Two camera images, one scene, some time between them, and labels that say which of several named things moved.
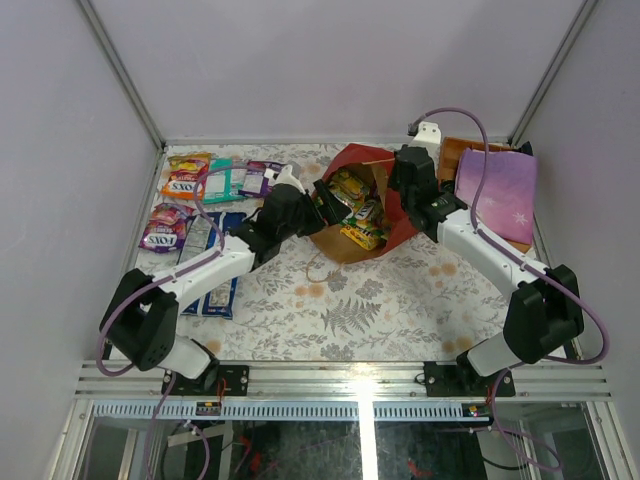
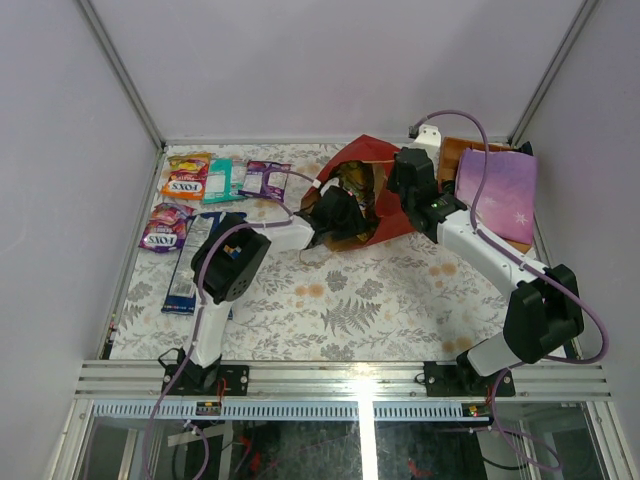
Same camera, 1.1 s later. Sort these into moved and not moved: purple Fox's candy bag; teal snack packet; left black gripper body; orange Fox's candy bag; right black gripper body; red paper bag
Moved: red paper bag; left black gripper body
Not moved: right black gripper body; orange Fox's candy bag; teal snack packet; purple Fox's candy bag
